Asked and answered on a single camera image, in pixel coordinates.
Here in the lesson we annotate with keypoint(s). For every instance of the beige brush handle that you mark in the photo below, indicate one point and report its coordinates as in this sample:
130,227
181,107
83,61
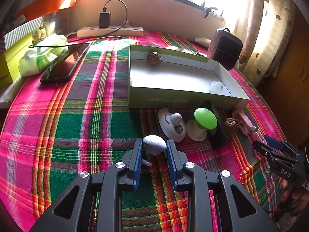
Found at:
200,41

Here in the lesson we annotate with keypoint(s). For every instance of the brown walnut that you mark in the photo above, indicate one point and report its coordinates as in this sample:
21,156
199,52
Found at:
231,124
154,58

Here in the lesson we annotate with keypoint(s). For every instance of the person's right hand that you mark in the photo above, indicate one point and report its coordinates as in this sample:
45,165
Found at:
300,193

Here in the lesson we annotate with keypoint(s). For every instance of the heart pattern curtain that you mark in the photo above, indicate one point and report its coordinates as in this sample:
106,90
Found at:
264,27

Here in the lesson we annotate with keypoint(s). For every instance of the orange tray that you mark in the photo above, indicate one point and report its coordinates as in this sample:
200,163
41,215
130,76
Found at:
43,7

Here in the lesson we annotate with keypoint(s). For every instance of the small white mushroom hook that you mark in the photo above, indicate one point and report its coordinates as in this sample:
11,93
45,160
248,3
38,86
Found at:
154,145

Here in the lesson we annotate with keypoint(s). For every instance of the green white cardboard box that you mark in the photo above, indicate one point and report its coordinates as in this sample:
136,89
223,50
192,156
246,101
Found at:
180,81

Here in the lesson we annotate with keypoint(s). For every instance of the black charger adapter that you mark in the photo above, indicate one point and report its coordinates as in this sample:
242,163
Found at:
104,20

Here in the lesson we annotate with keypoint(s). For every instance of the green mushroom lamp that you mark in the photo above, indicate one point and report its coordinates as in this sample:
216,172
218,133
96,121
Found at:
204,120

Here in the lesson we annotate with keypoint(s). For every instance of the black power bank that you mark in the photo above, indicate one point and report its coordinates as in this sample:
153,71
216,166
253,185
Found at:
220,135

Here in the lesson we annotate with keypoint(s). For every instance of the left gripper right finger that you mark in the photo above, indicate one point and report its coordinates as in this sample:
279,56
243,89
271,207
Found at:
215,196

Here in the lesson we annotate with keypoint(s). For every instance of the green tissue pack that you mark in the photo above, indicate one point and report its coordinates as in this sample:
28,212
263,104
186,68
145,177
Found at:
39,57

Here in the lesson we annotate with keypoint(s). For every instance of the small pink black heater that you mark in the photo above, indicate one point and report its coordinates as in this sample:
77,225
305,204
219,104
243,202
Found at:
225,48

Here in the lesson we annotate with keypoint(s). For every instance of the pink clip holder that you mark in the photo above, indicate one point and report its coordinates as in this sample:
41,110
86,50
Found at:
244,123

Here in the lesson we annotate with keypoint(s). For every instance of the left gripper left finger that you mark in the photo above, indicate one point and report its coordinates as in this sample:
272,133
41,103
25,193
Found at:
94,194

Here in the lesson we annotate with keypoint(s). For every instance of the striped white box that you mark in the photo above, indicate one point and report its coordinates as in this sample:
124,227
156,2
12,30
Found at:
18,33

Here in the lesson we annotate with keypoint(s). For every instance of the white power strip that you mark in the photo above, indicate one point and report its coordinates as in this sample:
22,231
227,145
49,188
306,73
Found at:
110,31

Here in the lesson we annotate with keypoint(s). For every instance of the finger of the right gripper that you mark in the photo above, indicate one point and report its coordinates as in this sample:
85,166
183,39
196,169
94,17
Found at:
285,147
276,159

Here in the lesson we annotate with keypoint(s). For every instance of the black smartphone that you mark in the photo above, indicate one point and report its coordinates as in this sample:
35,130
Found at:
62,68

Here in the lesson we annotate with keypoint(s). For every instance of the pink curved case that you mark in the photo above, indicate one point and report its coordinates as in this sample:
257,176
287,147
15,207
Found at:
257,136

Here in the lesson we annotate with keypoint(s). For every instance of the white round penguin gadget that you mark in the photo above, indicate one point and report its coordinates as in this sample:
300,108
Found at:
172,124

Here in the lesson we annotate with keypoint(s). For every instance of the yellow green box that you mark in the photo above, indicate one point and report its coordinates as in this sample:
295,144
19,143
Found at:
10,60

